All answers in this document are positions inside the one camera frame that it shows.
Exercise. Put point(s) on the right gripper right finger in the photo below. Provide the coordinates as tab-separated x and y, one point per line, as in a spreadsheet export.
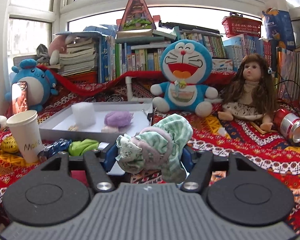
200	165

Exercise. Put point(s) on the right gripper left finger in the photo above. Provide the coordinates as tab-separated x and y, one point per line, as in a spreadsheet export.
96	164

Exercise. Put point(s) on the gold sequin bow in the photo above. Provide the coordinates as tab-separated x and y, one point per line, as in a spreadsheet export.
9	145

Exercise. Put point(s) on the green and pink bow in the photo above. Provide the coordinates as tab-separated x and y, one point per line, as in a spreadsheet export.
78	148

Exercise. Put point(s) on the green checked scrunchie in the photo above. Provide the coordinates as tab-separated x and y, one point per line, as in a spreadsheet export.
157	147

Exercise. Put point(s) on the blue patterned scrunchie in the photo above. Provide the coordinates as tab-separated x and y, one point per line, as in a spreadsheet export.
50	150

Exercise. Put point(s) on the purple fluffy plush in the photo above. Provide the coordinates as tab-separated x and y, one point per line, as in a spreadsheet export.
118	118

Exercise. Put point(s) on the white foam block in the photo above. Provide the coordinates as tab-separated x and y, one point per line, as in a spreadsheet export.
84	114

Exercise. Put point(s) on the pink plaid tissue pack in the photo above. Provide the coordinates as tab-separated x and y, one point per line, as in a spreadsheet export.
110	129

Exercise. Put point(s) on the white paper cup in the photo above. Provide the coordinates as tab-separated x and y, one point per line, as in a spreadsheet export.
25	130

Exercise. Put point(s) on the smartphone with lit screen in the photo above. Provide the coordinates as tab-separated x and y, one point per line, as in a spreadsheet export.
19	97

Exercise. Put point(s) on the crumpled white paper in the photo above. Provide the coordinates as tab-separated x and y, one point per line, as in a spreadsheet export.
222	131

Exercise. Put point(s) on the white shallow box tray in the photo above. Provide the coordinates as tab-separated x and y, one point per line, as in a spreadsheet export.
56	126

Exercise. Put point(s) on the blue round plush toy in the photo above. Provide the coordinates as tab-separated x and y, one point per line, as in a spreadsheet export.
40	84

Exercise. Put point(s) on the black binder clip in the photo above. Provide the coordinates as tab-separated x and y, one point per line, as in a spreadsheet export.
150	116

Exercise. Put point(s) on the miniature bicycle model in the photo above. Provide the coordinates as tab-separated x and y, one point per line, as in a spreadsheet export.
103	97

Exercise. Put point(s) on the pink plush toy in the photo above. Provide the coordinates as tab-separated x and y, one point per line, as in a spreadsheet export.
59	46

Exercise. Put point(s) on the brown haired doll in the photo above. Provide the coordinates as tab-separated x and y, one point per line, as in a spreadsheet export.
251	94

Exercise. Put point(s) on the white pvc pipe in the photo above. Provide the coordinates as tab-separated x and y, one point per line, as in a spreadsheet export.
130	97

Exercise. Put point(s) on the stack of books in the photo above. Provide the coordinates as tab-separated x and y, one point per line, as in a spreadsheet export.
81	56

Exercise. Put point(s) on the red soda can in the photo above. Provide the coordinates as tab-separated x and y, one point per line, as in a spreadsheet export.
288	124

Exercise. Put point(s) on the Doraemon plush toy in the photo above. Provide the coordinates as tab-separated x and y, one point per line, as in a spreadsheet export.
186	65

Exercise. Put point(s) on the row of upright books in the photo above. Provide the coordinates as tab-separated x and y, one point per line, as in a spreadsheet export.
137	54

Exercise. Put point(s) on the red plastic basket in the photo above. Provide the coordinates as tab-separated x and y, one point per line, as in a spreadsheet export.
235	25

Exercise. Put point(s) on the triangular picture box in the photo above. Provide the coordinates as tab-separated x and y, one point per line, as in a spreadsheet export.
136	17

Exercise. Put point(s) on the blue paper bag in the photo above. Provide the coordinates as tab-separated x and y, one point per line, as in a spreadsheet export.
279	27

